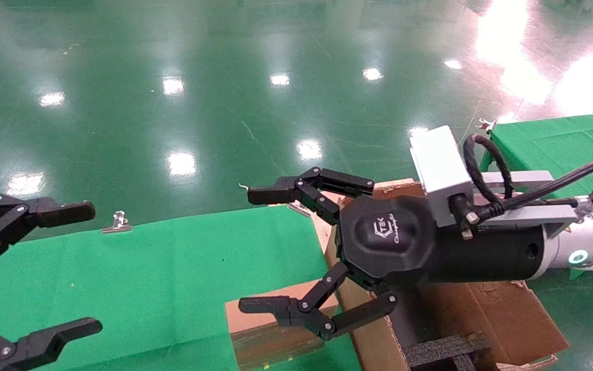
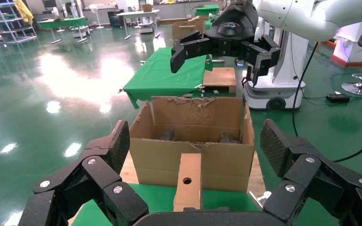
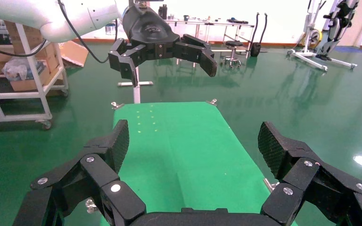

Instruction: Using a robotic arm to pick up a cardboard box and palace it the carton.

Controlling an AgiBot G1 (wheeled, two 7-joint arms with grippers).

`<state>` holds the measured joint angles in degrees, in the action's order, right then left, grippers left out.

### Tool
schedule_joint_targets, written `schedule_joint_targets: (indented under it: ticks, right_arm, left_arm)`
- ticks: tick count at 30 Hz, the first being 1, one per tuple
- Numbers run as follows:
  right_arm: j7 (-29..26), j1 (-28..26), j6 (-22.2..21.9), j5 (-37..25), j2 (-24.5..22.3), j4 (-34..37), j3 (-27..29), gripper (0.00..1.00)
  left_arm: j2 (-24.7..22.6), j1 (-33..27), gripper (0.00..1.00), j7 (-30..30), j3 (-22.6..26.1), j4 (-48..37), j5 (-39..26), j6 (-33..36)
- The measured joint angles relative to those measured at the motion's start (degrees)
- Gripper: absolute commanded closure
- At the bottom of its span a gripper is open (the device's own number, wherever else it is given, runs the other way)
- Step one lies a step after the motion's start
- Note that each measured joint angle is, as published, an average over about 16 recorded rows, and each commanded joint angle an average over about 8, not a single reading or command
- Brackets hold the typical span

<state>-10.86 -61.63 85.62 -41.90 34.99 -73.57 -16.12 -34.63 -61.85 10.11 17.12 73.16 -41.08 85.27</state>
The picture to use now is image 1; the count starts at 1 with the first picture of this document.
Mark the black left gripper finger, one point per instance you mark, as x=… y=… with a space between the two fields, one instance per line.
x=59 y=211
x=44 y=342

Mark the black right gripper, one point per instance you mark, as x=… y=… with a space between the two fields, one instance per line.
x=384 y=242

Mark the large open brown carton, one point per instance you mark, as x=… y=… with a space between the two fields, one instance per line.
x=523 y=319

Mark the plywood table board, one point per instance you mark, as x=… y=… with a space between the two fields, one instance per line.
x=319 y=233

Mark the silver metal clip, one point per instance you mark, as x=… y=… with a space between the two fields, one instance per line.
x=117 y=222
x=487 y=124
x=299 y=209

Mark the large green table cloth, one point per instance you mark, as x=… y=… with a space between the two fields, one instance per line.
x=172 y=278

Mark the black foam insert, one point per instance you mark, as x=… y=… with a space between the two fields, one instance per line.
x=440 y=351

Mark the green cloth with folded corner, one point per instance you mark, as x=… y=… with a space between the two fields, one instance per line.
x=559 y=139

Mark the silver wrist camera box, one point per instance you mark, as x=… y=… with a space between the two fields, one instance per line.
x=438 y=165

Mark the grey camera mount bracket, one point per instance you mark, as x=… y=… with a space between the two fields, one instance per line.
x=528 y=214

